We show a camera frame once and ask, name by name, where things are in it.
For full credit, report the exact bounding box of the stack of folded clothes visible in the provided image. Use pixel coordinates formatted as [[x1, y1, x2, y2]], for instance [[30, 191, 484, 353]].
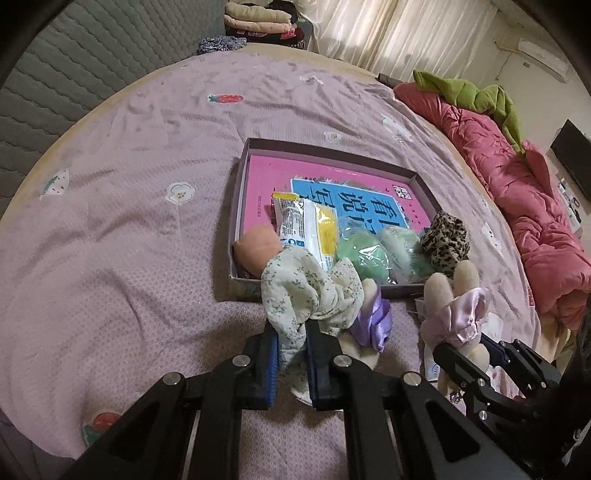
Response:
[[223, 1, 307, 49]]

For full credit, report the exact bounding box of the yellow white wipes pack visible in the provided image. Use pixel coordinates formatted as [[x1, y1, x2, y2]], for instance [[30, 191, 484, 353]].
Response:
[[272, 192, 339, 271]]

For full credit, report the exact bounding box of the purple patterned bed quilt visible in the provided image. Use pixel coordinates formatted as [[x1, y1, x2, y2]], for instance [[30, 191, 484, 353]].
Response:
[[1, 51, 537, 479]]

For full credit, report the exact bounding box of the pink and blue book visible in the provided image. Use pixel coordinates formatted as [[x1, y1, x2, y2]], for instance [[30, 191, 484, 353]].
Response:
[[239, 154, 433, 278]]

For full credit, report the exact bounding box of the green makeup sponge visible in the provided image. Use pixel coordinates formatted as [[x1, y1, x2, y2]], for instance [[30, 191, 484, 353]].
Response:
[[335, 217, 397, 285]]

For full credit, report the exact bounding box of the white floral scrunchie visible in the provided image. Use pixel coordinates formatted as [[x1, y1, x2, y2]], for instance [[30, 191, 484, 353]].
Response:
[[260, 245, 363, 393]]

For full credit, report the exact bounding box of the dark shallow cardboard box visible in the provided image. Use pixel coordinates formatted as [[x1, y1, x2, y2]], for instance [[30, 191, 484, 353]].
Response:
[[227, 137, 447, 301]]

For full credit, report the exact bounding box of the cream plush bunny purple bow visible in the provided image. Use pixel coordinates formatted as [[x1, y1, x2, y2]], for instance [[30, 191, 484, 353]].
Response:
[[287, 277, 394, 407]]

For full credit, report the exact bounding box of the blue patterned cloth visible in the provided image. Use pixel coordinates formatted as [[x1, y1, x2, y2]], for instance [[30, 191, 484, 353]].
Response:
[[195, 35, 246, 55]]

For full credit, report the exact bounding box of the white sheer curtain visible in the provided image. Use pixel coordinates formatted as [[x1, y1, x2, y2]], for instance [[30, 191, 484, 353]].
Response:
[[295, 0, 498, 81]]

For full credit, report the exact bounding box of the beige plush bunny pink bow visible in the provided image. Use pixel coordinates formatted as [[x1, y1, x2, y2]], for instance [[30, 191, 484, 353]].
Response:
[[421, 260, 490, 372]]

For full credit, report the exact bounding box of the pink crumpled comforter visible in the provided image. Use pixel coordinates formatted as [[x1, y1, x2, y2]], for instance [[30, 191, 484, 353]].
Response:
[[394, 83, 590, 331]]

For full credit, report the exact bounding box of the black television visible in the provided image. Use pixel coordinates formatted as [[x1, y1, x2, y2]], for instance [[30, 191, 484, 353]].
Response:
[[550, 119, 591, 200]]

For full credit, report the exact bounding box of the green floral tissue pack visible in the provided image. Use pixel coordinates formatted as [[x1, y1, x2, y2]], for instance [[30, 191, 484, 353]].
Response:
[[409, 252, 435, 283], [378, 225, 425, 283]]

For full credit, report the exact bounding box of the cartoon girl wipes pack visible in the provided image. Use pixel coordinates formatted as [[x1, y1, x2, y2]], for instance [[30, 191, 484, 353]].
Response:
[[423, 344, 440, 383]]

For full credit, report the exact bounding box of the white air conditioner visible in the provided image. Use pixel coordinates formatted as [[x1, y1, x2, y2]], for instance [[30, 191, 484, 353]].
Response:
[[517, 38, 569, 83]]

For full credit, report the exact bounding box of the green blanket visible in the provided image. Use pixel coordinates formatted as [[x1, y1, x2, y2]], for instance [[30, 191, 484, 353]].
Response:
[[413, 70, 524, 154]]

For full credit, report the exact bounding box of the leopard print scrunchie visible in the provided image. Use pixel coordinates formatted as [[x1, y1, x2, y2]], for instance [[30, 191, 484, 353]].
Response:
[[421, 211, 470, 278]]

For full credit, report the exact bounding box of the peach makeup sponge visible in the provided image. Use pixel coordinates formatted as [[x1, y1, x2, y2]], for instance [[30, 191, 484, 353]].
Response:
[[233, 224, 283, 279]]

